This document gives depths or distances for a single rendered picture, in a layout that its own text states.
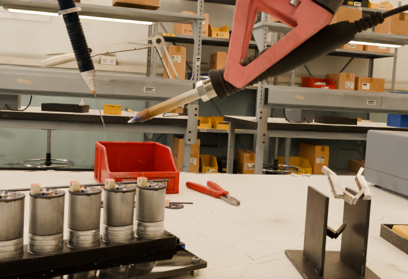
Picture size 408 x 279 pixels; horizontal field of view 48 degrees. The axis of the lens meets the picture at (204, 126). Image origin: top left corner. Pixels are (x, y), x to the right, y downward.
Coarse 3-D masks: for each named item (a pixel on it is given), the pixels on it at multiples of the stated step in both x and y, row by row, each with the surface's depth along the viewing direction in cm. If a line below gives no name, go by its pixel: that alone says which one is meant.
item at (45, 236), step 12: (48, 192) 32; (36, 204) 32; (48, 204) 32; (60, 204) 32; (36, 216) 32; (48, 216) 32; (60, 216) 32; (36, 228) 32; (48, 228) 32; (60, 228) 33; (36, 240) 32; (48, 240) 32; (60, 240) 33; (36, 252) 32; (48, 252) 32
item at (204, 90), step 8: (208, 80) 33; (200, 88) 33; (208, 88) 33; (176, 96) 34; (184, 96) 34; (192, 96) 34; (200, 96) 33; (208, 96) 34; (160, 104) 34; (168, 104) 34; (176, 104) 34; (184, 104) 34; (144, 112) 35; (152, 112) 34; (160, 112) 34; (144, 120) 35
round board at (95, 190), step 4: (80, 188) 35; (92, 188) 35; (96, 188) 35; (72, 192) 33; (76, 192) 33; (80, 192) 33; (84, 192) 33; (92, 192) 34; (96, 192) 34; (100, 192) 34
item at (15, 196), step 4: (0, 192) 31; (8, 192) 32; (12, 192) 32; (16, 192) 32; (20, 192) 32; (0, 196) 30; (12, 196) 31; (16, 196) 31; (20, 196) 31; (24, 196) 31; (0, 200) 30; (4, 200) 30; (8, 200) 30; (12, 200) 30
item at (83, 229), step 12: (72, 204) 33; (84, 204) 33; (96, 204) 34; (72, 216) 33; (84, 216) 33; (96, 216) 34; (72, 228) 33; (84, 228) 33; (96, 228) 34; (72, 240) 33; (84, 240) 33; (96, 240) 34
